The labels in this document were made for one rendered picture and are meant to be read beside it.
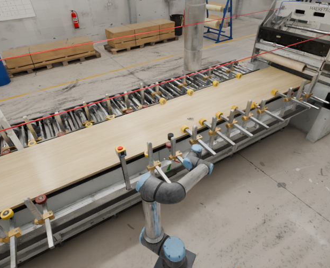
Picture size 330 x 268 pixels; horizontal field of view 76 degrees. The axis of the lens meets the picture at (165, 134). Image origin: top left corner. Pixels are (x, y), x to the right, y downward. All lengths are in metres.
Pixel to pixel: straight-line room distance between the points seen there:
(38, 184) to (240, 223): 2.16
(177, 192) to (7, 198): 1.53
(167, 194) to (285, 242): 1.93
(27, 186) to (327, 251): 3.00
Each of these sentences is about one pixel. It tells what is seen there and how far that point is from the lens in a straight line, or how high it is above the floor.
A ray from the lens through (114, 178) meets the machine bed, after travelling 2.28.
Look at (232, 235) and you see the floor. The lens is 2.73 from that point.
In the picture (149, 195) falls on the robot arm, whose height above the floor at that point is 1.40.
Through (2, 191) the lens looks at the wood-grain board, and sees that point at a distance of 2.35.
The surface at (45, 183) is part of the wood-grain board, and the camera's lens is 2.20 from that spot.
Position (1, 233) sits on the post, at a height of 0.89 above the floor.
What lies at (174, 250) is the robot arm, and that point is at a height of 0.87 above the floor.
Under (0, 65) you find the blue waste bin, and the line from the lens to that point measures 6.97.
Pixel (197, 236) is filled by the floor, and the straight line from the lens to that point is 2.65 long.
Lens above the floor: 2.39
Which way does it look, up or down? 39 degrees down
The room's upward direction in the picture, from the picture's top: 2 degrees counter-clockwise
